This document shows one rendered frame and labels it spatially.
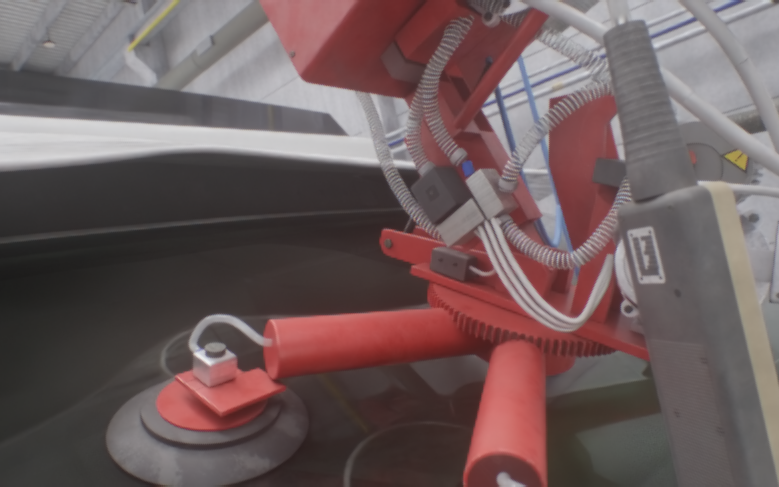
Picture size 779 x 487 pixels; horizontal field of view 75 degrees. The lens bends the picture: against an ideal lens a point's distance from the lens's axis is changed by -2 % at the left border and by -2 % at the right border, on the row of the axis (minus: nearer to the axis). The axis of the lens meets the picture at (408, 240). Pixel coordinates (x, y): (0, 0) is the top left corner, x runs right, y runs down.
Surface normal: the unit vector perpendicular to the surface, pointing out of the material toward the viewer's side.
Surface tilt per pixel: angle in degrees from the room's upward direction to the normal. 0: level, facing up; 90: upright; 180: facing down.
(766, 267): 82
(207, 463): 46
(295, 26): 90
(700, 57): 90
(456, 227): 90
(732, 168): 90
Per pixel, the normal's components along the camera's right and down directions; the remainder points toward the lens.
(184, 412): 0.13, -0.96
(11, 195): 0.69, -0.39
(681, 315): -0.94, 0.20
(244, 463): 0.40, -0.70
